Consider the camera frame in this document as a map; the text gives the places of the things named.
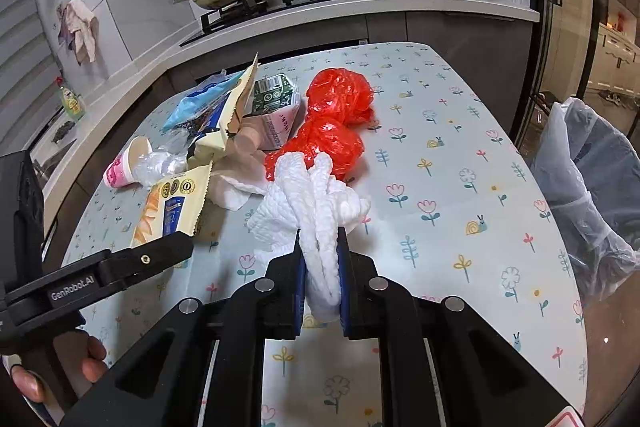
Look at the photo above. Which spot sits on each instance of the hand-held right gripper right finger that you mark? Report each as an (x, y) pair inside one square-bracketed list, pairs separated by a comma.
[(343, 292)]

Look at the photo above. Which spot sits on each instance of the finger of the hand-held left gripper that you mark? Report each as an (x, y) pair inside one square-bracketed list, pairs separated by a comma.
[(150, 257)]

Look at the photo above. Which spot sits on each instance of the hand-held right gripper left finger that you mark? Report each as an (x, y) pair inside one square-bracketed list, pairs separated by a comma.
[(300, 292)]

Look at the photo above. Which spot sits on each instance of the yellow snack packet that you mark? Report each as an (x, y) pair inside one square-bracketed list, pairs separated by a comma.
[(170, 207)]

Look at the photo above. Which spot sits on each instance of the white quilted paper towel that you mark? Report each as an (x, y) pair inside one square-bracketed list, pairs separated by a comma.
[(300, 207)]

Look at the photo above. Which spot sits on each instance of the pink paper cup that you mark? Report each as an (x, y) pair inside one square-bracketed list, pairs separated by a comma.
[(122, 169)]

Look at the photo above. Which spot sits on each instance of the clear plastic wrap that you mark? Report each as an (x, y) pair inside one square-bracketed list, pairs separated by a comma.
[(160, 164)]

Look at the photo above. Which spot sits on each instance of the cream zigzag-edged wrapper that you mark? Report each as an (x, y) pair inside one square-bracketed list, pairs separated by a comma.
[(210, 147)]

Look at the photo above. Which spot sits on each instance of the red plastic bag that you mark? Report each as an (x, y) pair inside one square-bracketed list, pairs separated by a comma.
[(335, 137)]

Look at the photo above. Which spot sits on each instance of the blue snack packet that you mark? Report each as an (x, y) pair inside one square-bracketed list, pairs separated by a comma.
[(200, 104)]

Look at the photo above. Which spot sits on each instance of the green and pink milk carton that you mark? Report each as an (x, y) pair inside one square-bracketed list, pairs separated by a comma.
[(272, 97)]

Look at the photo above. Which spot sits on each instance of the trash bin with bag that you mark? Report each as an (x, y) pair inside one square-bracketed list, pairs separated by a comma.
[(560, 167)]

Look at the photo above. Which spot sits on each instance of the dark waste bin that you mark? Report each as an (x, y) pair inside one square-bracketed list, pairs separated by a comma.
[(615, 157)]

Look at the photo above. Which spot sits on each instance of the person's left hand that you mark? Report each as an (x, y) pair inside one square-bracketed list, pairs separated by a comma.
[(95, 359)]

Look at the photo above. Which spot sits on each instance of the crumpled white tissue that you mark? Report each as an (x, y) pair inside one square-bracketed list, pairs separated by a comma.
[(230, 192)]

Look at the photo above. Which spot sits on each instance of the dark scouring pad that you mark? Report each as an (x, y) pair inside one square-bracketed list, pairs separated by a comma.
[(64, 131)]

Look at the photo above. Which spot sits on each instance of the green dish soap bottle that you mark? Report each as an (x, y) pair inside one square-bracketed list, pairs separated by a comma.
[(72, 102)]

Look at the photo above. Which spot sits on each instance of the hanging pink dish cloth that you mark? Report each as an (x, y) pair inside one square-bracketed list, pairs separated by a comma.
[(80, 27)]

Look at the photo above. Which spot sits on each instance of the grey kitchen cabinet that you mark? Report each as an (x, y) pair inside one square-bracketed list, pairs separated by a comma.
[(450, 42)]

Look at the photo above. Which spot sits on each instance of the black gas stove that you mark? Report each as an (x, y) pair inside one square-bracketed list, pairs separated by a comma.
[(280, 7)]

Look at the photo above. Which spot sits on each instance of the white kitchen counter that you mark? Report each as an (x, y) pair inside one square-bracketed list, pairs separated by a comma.
[(425, 4)]

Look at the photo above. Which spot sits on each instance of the white sideboard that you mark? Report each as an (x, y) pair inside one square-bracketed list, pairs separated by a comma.
[(617, 47)]

